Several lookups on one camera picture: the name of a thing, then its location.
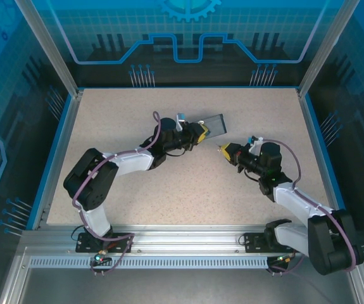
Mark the left connector board with LED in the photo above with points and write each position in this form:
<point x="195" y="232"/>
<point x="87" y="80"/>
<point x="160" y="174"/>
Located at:
<point x="99" y="258"/>

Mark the right connector board with LED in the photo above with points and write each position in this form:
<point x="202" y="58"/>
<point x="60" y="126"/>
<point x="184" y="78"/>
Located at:
<point x="284" y="259"/>

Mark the metal tray panel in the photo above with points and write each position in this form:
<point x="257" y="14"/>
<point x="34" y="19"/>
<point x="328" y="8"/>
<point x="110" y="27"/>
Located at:
<point x="169" y="285"/>

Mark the aluminium right rear frame post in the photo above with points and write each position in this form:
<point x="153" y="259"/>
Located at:
<point x="324" y="47"/>

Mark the connector board with led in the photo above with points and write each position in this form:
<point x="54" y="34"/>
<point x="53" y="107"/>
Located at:
<point x="284" y="259"/>
<point x="99" y="258"/>

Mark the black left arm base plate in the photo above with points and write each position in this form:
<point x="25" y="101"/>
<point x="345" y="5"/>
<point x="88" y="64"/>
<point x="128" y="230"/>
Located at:
<point x="118" y="242"/>

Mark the aluminium rail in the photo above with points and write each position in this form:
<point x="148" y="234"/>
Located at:
<point x="185" y="237"/>
<point x="324" y="164"/>
<point x="67" y="126"/>

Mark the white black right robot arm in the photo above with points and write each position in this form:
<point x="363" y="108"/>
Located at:
<point x="295" y="199"/>

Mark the aluminium left side rail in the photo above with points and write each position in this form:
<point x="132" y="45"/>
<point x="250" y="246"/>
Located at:
<point x="67" y="126"/>

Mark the aluminium right side rail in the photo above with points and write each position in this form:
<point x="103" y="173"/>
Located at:
<point x="324" y="164"/>

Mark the aluminium left rear frame post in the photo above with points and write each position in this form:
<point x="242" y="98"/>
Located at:
<point x="52" y="54"/>

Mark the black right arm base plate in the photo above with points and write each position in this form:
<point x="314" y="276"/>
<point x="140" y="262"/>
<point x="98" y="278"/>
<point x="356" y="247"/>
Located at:
<point x="254" y="242"/>

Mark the aluminium frame post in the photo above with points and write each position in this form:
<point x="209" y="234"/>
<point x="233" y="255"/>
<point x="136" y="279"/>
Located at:
<point x="324" y="47"/>
<point x="52" y="54"/>

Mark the small silver key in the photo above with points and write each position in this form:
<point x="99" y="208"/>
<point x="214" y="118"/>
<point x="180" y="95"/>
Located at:
<point x="218" y="147"/>

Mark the dark box with starry print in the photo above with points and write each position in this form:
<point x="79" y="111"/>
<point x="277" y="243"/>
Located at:
<point x="215" y="126"/>

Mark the aluminium front rail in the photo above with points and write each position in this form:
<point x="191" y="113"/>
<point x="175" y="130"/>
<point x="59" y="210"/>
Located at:
<point x="185" y="237"/>

